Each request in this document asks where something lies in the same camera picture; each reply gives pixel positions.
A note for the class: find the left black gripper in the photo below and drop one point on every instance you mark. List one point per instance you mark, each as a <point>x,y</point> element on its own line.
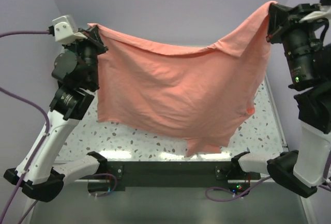
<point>94,39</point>

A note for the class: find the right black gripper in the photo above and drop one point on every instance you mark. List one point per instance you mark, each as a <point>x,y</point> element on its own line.
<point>284,19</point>

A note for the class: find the salmon pink t shirt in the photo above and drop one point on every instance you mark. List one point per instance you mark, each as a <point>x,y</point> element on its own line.
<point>199,94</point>

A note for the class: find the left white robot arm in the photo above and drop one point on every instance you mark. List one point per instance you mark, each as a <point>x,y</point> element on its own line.
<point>76,72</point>

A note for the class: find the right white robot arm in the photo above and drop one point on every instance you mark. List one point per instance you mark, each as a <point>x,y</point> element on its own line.
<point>309,65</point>

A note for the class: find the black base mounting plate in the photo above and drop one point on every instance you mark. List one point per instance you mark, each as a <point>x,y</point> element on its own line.
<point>173,174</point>

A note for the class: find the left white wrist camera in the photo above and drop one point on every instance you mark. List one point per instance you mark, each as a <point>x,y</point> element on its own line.
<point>66,31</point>

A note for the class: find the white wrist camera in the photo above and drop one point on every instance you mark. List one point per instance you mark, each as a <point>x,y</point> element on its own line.
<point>322,12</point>
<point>66,31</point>

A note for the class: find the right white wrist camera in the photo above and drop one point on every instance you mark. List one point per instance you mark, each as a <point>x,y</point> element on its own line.
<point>322,12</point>

